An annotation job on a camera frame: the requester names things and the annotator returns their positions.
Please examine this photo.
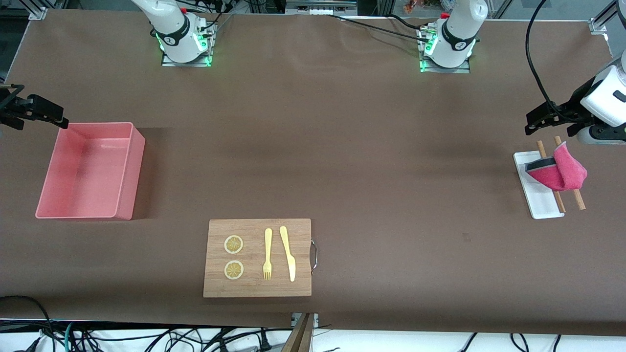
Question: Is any black cable across table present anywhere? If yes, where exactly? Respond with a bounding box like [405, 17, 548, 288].
[327, 14, 432, 42]

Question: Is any yellow plastic fork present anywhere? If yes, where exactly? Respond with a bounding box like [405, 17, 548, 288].
[263, 228, 273, 281]

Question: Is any pink plastic bin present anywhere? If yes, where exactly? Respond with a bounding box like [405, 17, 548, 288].
[35, 122, 146, 220]

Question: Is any thick black floor cable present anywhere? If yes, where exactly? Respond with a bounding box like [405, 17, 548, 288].
[0, 295, 55, 352]

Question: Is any wooden cutting board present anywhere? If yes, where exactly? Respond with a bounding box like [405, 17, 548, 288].
[203, 219, 319, 298]

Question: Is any grey power strip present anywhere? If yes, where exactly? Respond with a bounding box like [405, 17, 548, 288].
[286, 0, 358, 15]

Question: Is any brown wooden stick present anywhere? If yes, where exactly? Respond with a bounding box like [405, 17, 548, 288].
[554, 136, 586, 211]
[537, 140, 566, 213]

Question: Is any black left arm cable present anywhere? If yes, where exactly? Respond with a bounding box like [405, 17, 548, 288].
[525, 0, 563, 120]

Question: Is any white rectangular tray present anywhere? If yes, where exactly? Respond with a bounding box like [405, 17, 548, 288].
[514, 151, 565, 220]

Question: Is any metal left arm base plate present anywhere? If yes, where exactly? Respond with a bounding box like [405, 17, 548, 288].
[419, 27, 471, 74]

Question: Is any yellow plastic knife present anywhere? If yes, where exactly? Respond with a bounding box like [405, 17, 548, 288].
[279, 226, 296, 283]

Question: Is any pink fluffy cloth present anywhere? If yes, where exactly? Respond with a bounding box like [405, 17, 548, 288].
[525, 141, 588, 192]

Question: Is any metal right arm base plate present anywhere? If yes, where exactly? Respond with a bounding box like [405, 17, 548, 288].
[161, 20, 214, 67]

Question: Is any brown wooden beam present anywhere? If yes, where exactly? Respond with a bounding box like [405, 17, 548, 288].
[281, 313, 316, 352]

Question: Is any aluminium frame profile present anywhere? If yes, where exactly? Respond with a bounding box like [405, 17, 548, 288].
[27, 0, 49, 21]
[589, 0, 626, 36]

